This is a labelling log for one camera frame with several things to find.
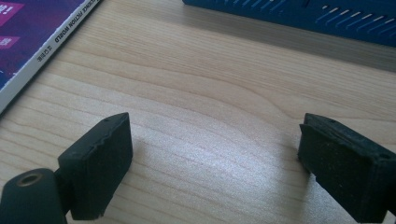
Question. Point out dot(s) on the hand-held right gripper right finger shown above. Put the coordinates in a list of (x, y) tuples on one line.
[(345, 174)]

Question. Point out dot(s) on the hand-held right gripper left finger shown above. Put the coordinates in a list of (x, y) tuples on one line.
[(99, 168)]

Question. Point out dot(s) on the blue plastic file rack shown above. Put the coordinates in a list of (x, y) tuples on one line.
[(314, 21)]

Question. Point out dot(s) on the purple and blue magazine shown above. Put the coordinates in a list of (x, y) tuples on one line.
[(31, 28)]

